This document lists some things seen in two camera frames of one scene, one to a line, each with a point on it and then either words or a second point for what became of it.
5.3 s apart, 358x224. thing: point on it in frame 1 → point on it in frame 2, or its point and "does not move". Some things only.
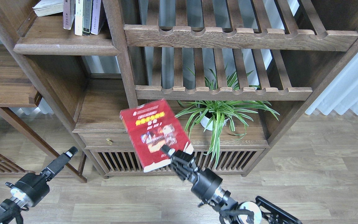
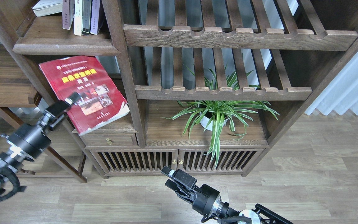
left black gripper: (32, 188) → (31, 140)
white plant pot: (205, 121) does not move
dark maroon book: (68, 13) does not move
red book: (150, 126) → (101, 102)
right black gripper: (204, 182) → (202, 198)
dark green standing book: (88, 10) does not move
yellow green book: (46, 7) does not move
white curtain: (354, 86) does not move
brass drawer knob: (109, 141) does not move
